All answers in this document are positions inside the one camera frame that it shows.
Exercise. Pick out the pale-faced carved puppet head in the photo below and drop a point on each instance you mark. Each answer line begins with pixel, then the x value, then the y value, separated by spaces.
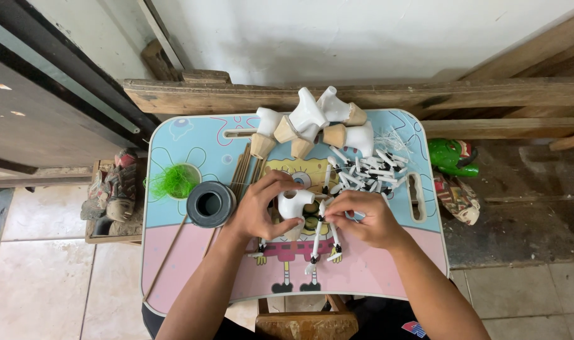
pixel 459 200

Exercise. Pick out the long weathered wooden plank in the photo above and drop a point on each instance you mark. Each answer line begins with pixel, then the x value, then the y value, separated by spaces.
pixel 197 97

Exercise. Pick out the person's left hand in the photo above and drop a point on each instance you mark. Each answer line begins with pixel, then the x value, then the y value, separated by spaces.
pixel 254 207

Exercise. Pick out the dark door panel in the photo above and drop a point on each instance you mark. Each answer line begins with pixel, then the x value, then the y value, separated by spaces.
pixel 41 108

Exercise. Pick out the wooden stool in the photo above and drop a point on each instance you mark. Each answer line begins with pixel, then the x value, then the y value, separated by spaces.
pixel 305 326

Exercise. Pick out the person's black shorts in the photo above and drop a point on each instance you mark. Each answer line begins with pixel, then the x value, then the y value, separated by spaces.
pixel 381 321

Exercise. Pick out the white puppet torso wooden base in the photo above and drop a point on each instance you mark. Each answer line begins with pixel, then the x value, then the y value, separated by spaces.
pixel 339 108
pixel 303 144
pixel 357 138
pixel 268 123
pixel 305 113

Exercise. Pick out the cartoon print lap table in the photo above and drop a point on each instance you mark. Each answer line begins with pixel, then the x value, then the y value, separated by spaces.
pixel 197 264

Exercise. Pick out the grey thread spool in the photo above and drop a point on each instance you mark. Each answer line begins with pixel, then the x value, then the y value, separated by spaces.
pixel 210 204

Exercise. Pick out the tuft of green thread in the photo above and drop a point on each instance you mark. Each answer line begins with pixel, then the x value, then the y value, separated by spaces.
pixel 173 182

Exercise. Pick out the green painted wooden figure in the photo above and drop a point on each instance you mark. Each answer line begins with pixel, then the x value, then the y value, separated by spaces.
pixel 450 156

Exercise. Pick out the pile of white puppet arms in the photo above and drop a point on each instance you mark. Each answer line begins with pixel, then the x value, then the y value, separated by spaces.
pixel 369 172

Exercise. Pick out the narrow wooden beam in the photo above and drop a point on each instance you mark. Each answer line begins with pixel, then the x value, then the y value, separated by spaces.
pixel 504 127

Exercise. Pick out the single thin wooden stick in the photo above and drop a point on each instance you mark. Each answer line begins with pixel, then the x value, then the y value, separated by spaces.
pixel 166 257

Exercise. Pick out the leaning wooden boards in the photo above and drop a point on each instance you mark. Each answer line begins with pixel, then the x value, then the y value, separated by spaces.
pixel 542 52

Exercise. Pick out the bundle of thin wooden sticks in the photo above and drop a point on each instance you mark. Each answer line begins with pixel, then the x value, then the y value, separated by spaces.
pixel 244 170

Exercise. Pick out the small wooden box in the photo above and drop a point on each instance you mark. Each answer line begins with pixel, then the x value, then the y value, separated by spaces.
pixel 95 234

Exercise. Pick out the white jointed puppet arm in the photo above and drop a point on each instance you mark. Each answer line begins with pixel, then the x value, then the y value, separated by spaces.
pixel 317 236

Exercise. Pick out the bundle of white threads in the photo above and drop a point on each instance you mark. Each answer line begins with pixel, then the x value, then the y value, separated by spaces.
pixel 393 140

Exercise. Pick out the person's right hand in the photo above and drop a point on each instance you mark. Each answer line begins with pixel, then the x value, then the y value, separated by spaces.
pixel 369 219

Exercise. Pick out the carved painted puppet head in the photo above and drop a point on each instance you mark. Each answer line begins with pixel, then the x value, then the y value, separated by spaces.
pixel 114 186

